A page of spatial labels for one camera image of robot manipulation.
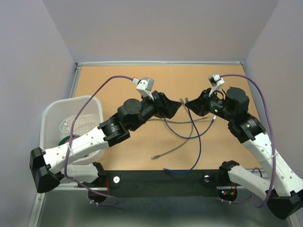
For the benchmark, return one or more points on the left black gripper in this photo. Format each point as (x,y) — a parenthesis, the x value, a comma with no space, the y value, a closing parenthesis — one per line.
(169,107)

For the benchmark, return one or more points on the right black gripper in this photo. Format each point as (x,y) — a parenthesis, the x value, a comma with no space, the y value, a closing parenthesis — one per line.
(199,105)

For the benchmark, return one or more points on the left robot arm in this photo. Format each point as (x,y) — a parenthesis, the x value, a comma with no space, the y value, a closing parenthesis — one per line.
(46,165)

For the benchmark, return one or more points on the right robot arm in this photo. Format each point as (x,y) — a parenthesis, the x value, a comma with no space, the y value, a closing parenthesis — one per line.
(285,195)

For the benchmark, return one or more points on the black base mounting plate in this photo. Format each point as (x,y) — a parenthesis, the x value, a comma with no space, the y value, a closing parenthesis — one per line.
(159,183)

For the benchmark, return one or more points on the white plastic basket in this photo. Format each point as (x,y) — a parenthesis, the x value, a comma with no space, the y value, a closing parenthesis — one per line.
(58,116)

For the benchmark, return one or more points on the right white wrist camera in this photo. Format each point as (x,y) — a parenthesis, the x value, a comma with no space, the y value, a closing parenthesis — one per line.
(216,82)

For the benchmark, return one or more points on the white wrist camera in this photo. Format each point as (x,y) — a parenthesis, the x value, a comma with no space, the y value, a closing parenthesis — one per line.
(144,87)
(216,82)

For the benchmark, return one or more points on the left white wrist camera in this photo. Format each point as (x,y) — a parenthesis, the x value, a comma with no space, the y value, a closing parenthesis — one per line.
(144,87)

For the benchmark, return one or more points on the coiled coloured cable spools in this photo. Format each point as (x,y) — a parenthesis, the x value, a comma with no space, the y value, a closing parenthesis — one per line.
(67,139)

